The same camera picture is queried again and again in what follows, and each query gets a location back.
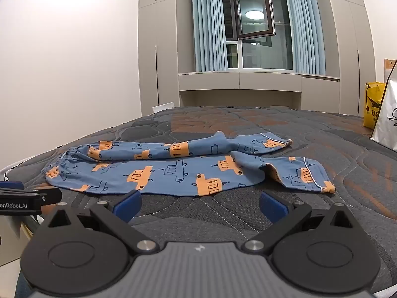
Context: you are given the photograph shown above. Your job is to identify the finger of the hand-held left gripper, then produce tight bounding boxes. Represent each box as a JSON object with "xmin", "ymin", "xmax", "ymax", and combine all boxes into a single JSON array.
[{"xmin": 39, "ymin": 189, "xmax": 63, "ymax": 207}]

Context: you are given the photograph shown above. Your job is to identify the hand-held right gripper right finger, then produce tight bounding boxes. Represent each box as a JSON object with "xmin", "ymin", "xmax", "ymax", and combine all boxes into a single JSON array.
[{"xmin": 242, "ymin": 190, "xmax": 355, "ymax": 254}]

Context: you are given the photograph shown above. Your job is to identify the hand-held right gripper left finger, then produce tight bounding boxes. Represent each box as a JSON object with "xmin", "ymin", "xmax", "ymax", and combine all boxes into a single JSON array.
[{"xmin": 46, "ymin": 189, "xmax": 161, "ymax": 256}]

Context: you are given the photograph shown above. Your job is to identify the blue pants with orange print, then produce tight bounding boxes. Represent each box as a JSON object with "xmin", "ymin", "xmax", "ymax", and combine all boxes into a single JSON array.
[{"xmin": 45, "ymin": 131, "xmax": 336, "ymax": 197}]

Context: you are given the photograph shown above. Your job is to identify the grey quilted mattress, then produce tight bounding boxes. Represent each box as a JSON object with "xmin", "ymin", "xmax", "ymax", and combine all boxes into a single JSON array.
[{"xmin": 0, "ymin": 106, "xmax": 397, "ymax": 298}]

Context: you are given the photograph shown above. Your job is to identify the white sheet corner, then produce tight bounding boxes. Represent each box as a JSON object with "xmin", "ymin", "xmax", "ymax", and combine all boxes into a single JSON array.
[{"xmin": 152, "ymin": 101, "xmax": 175, "ymax": 113}]

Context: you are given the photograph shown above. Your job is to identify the beige window seat cabinet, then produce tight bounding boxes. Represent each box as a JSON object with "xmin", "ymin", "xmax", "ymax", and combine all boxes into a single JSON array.
[{"xmin": 178, "ymin": 71, "xmax": 341, "ymax": 111}]

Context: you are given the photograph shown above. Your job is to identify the yellow shopping bag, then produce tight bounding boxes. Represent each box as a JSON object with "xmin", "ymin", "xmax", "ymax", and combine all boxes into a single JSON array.
[{"xmin": 364, "ymin": 81, "xmax": 387, "ymax": 129}]

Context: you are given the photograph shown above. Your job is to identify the white shopping bag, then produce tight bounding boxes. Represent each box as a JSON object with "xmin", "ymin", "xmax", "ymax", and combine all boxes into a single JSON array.
[{"xmin": 370, "ymin": 68, "xmax": 397, "ymax": 149}]

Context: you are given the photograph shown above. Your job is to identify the beige wardrobe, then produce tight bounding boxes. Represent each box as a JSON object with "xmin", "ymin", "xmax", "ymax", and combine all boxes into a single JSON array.
[
  {"xmin": 138, "ymin": 0, "xmax": 181, "ymax": 117},
  {"xmin": 323, "ymin": 0, "xmax": 378, "ymax": 119}
]

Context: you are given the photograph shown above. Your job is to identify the window with open sash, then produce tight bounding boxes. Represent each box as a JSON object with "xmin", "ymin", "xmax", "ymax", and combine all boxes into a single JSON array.
[{"xmin": 221, "ymin": 0, "xmax": 294, "ymax": 71}]

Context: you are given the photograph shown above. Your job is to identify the blue curtain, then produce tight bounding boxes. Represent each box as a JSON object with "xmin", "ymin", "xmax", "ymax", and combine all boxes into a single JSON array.
[
  {"xmin": 190, "ymin": 0, "xmax": 229, "ymax": 73},
  {"xmin": 281, "ymin": 0, "xmax": 326, "ymax": 75}
]

